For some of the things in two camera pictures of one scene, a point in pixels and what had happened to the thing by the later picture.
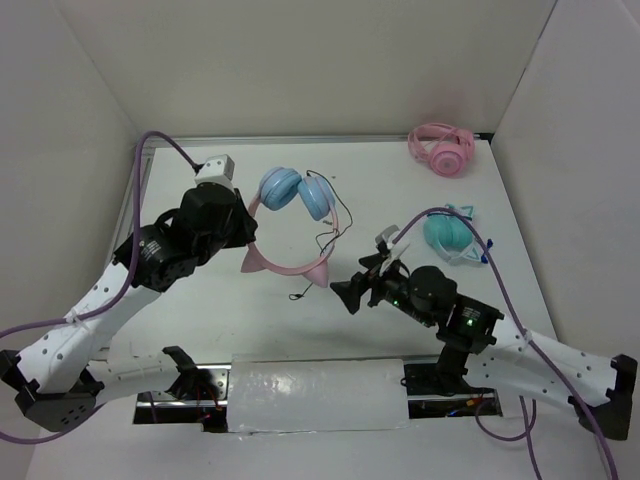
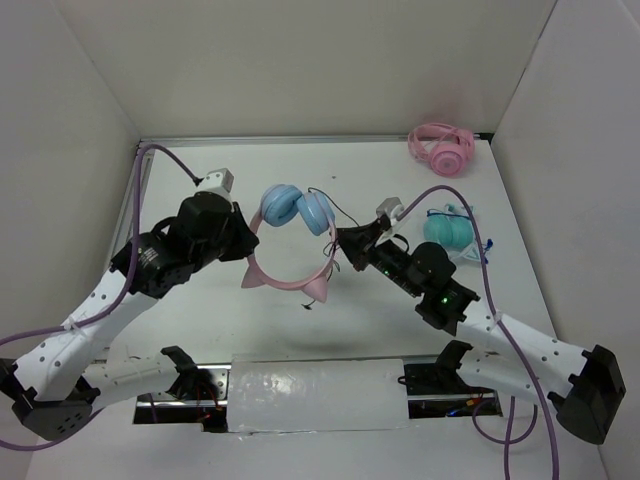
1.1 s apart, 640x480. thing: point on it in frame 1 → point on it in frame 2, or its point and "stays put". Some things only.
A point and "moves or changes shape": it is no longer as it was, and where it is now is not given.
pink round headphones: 445,148 stays put
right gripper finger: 352,290 → 360,254
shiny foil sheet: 316,394 stays put
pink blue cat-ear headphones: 317,198 moves or changes shape
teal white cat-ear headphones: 451,235 stays put
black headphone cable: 296,296 → 332,247
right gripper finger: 373,262 → 360,235
